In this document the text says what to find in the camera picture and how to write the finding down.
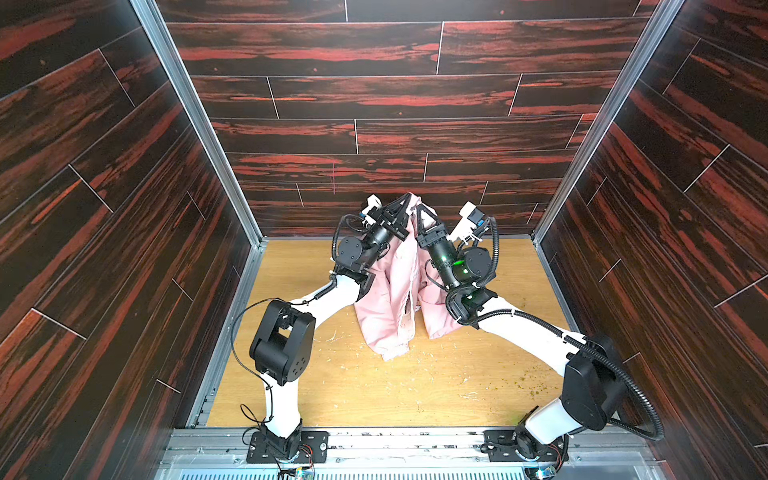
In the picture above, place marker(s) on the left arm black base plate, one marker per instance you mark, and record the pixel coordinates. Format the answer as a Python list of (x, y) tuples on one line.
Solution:
[(301, 446)]

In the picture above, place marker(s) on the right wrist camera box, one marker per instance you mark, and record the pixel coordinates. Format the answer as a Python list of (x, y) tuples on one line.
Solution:
[(471, 224)]

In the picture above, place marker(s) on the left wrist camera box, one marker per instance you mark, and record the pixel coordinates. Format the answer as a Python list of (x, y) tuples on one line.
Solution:
[(373, 204)]

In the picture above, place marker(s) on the aluminium front rail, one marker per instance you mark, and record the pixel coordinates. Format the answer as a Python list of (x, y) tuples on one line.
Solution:
[(406, 453)]

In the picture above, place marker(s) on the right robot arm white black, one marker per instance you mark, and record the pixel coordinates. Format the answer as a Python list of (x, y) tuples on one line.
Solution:
[(596, 391)]

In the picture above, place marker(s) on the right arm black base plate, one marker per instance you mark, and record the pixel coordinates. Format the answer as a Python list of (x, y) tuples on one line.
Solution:
[(504, 446)]

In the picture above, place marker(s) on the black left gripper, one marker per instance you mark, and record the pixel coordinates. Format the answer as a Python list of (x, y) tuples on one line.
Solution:
[(391, 219)]

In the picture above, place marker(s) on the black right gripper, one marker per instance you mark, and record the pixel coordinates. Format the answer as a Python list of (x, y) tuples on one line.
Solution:
[(429, 237)]

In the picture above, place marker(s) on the pink zip-up jacket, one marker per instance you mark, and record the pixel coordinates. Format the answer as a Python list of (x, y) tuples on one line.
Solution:
[(403, 286)]

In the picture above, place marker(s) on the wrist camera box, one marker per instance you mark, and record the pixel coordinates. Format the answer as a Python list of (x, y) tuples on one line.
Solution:
[(471, 224), (373, 204)]

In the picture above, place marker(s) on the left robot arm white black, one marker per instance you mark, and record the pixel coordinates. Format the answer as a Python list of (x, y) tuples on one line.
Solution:
[(282, 346)]

